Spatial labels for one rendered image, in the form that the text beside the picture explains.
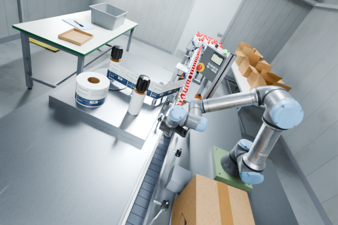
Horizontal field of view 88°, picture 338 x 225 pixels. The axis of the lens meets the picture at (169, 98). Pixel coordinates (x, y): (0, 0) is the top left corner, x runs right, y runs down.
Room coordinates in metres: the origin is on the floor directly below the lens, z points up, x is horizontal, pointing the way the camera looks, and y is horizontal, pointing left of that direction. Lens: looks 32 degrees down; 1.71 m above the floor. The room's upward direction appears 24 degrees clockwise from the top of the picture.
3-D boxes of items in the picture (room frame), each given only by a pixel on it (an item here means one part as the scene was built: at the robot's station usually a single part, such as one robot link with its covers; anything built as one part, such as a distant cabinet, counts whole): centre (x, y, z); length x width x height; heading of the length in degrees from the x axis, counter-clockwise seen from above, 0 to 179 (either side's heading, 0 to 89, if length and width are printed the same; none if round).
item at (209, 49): (1.14, -0.17, 1.38); 0.17 x 0.10 x 0.19; 54
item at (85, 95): (0.91, 0.49, 0.95); 0.20 x 0.20 x 0.14
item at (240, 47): (4.26, -1.12, 0.97); 0.45 x 0.40 x 0.37; 97
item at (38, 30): (2.45, 1.43, 0.40); 1.90 x 0.75 x 0.80; 5
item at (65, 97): (1.16, 0.35, 0.86); 0.80 x 0.67 x 0.05; 179
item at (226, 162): (0.87, -0.57, 0.92); 0.15 x 0.15 x 0.10
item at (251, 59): (3.35, -1.16, 0.97); 0.45 x 0.44 x 0.37; 98
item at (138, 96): (0.96, 0.19, 1.03); 0.09 x 0.09 x 0.30
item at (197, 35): (3.50, -0.24, 0.98); 0.57 x 0.46 x 0.21; 89
